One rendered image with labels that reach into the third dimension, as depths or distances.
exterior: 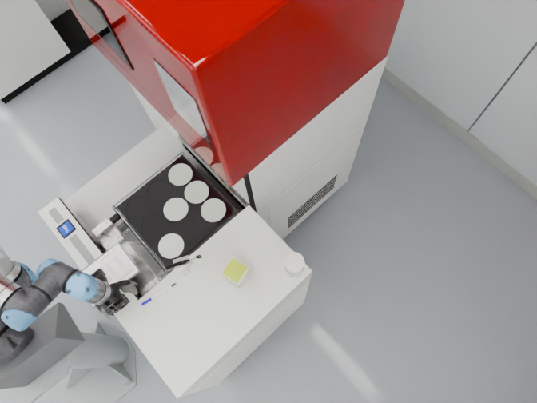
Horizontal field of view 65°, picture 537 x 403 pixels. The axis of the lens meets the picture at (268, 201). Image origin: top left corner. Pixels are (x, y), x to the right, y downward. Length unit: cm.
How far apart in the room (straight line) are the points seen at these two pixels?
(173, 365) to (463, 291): 174
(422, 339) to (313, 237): 82
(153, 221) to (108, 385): 118
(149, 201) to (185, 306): 47
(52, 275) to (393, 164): 211
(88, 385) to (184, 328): 122
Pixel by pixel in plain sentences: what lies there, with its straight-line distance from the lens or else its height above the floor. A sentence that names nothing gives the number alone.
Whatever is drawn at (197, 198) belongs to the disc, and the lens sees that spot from 175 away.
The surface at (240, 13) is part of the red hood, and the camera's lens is 95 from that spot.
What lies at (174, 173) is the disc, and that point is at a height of 90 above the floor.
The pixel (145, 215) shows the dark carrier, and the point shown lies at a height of 90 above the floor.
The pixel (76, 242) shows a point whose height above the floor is 96.
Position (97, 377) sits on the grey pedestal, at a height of 1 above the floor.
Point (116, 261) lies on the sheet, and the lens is 169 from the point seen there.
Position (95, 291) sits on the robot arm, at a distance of 137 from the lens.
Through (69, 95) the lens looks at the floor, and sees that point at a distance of 341.
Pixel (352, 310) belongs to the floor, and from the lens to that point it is 253.
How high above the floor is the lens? 249
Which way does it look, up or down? 69 degrees down
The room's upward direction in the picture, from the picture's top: 7 degrees counter-clockwise
